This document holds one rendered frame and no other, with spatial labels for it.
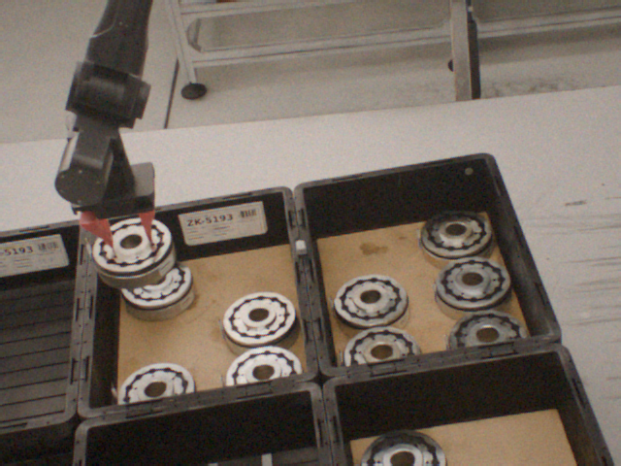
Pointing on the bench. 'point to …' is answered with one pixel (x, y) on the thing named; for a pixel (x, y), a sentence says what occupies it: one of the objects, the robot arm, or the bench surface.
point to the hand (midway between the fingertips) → (130, 237)
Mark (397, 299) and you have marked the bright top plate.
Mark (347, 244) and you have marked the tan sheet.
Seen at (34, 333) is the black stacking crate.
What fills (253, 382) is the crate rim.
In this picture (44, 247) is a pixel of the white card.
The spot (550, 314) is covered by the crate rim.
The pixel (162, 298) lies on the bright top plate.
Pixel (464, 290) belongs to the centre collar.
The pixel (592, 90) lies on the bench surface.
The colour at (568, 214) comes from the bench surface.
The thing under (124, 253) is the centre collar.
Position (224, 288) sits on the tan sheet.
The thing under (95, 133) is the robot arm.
